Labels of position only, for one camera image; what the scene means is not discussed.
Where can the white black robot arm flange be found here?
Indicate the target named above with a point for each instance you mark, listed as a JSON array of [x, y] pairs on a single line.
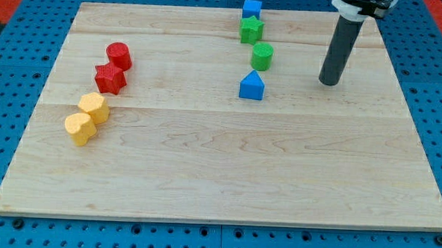
[[359, 10]]

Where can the blue triangle block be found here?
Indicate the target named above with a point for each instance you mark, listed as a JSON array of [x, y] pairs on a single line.
[[251, 86]]

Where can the light wooden board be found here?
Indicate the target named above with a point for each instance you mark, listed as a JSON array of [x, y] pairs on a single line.
[[181, 146]]

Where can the green cylinder block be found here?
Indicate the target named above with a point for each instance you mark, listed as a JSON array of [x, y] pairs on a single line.
[[262, 55]]

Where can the green star block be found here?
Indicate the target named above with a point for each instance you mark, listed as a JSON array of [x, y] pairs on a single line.
[[251, 30]]

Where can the blue cube block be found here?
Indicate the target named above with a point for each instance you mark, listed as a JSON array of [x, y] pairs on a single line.
[[251, 8]]

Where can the red star block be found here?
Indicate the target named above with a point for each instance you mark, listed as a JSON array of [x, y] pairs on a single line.
[[109, 78]]

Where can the red cylinder block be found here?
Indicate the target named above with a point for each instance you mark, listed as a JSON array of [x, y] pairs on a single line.
[[119, 55]]

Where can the yellow hexagon block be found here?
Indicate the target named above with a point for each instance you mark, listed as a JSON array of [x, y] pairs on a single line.
[[96, 106]]

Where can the yellow heart block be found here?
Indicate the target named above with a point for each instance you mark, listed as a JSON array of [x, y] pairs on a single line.
[[80, 128]]

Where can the grey cylindrical pointer rod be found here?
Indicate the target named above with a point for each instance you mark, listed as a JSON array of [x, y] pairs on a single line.
[[342, 43]]

